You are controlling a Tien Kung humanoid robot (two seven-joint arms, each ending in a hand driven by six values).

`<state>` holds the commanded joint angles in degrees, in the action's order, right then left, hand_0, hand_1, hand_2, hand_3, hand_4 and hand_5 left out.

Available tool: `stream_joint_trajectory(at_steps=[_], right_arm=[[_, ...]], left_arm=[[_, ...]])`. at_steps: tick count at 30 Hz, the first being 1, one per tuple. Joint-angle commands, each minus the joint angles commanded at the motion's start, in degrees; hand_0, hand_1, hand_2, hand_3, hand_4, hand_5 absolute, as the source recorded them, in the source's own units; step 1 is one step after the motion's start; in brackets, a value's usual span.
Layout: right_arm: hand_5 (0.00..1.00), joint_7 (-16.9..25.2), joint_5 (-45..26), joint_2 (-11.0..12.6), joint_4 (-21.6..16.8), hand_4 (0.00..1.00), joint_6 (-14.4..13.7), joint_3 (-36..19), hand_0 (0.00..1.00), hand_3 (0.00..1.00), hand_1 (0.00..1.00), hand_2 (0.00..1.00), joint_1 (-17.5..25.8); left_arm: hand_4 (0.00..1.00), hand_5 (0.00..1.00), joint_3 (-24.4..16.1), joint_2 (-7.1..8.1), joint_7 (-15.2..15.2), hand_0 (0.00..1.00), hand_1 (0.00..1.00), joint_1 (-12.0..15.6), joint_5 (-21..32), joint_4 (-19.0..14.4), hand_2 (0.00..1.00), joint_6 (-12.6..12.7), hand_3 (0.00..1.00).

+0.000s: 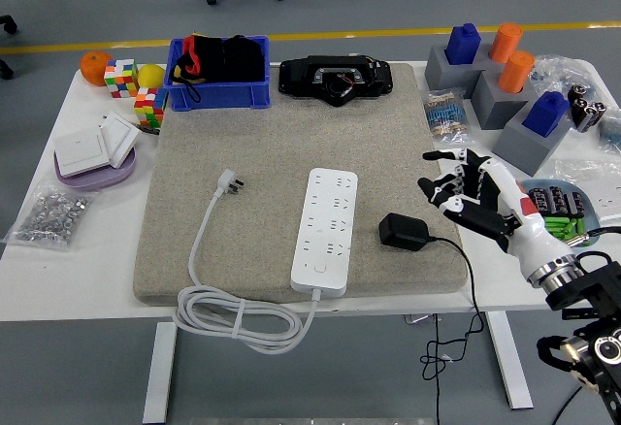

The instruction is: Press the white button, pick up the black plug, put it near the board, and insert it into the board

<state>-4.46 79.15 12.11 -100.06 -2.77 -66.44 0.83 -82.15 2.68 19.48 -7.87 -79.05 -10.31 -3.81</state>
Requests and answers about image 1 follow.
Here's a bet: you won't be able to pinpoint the white wall switch panel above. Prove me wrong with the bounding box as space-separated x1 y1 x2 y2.
99 111 143 170
52 127 112 179

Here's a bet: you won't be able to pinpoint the light blue dish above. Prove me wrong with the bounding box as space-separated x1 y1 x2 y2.
516 179 603 251

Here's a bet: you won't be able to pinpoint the robot right hand white shell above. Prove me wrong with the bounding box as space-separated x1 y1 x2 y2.
416 147 578 280

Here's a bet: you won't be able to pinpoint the black chair base wheels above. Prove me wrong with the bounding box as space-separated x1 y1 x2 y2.
0 15 18 81

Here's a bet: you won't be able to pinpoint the clear bag of small parts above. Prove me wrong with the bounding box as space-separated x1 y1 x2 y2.
531 53 601 101

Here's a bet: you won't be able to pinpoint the blue square peg block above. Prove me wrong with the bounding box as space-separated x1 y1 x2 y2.
522 90 571 139
444 22 482 66

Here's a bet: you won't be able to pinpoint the black cloth with red strap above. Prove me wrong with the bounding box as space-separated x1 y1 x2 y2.
168 33 267 104

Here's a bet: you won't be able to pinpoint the grey-brown mat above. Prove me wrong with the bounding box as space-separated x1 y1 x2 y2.
133 62 470 306

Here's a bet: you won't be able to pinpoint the multicolour puzzle cube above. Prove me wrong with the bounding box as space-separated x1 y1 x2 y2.
103 58 140 100
133 86 169 129

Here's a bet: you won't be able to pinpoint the white table leg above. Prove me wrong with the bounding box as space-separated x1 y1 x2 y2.
484 311 535 410
143 321 179 425

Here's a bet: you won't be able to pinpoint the clear bag of resistors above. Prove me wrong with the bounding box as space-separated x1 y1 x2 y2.
422 87 477 146

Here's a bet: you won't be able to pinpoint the thin black curved cable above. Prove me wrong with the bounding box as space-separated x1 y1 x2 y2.
551 384 583 425

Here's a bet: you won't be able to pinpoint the clear bag of metal nuts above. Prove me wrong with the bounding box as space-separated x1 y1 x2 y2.
2 180 98 252

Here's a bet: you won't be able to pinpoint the pile of green cells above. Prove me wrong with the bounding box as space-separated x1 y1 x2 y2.
543 215 591 247

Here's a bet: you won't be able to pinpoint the grey socket block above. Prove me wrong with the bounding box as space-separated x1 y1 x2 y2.
491 107 574 178
470 66 535 131
424 44 501 100

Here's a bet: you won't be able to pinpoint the blue plastic bin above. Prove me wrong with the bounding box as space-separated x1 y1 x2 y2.
163 35 272 112

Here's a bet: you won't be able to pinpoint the yellow lemon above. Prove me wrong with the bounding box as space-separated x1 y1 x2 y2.
137 63 167 90

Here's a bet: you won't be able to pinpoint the straight black hanging cable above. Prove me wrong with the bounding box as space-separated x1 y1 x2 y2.
433 312 442 425

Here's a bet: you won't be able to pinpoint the orange cylinder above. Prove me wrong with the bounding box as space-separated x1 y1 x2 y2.
488 21 524 64
498 50 537 95

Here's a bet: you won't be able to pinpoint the black plug with cord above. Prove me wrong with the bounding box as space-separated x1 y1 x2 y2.
377 212 486 382

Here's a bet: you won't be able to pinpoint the white power strip with cord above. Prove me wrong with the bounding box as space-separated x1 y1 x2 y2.
173 167 359 354

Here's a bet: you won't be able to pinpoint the black device housing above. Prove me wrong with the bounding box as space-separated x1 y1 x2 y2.
278 54 394 108

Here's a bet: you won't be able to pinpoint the purple tray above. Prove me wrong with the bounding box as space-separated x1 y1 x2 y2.
52 146 138 191

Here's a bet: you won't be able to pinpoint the orange fruit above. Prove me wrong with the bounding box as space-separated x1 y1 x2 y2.
79 50 114 87

